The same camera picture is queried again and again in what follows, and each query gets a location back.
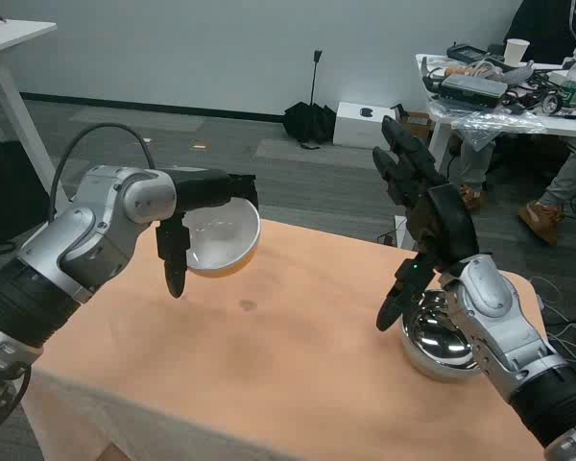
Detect white desk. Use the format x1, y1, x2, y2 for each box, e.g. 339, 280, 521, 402
0, 17, 71, 215

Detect black remote controller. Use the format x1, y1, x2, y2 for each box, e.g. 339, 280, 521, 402
446, 41, 492, 63

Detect yellow plastic bowl white inside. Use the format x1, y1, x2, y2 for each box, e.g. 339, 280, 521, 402
181, 197, 262, 280

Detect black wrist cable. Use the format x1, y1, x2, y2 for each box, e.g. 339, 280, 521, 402
49, 122, 157, 223

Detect white paper cup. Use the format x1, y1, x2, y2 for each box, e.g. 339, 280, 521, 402
503, 37, 531, 68

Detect black folded umbrella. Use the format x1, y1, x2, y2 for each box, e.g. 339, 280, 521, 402
282, 48, 338, 146

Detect white carton with black logo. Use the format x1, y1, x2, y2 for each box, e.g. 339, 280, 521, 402
332, 100, 397, 150

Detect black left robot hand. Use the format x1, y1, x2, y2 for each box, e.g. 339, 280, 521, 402
155, 168, 260, 300

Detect shiny metal bowl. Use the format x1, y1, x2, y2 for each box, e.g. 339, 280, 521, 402
398, 289, 482, 384

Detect black electronic device case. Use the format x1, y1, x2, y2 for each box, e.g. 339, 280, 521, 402
440, 73, 509, 109

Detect orange tablecloth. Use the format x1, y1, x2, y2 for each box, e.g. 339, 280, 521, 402
21, 218, 551, 461

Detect brown cardboard box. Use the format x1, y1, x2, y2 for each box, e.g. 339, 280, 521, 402
401, 110, 436, 146

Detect white cluttered table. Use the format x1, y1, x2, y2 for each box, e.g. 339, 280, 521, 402
415, 52, 576, 175

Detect seated person brown shoes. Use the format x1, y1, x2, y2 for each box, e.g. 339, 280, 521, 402
453, 0, 576, 248

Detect clear plastic bag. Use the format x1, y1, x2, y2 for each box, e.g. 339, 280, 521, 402
430, 94, 547, 151

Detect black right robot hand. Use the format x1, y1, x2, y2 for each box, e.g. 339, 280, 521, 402
372, 114, 481, 333

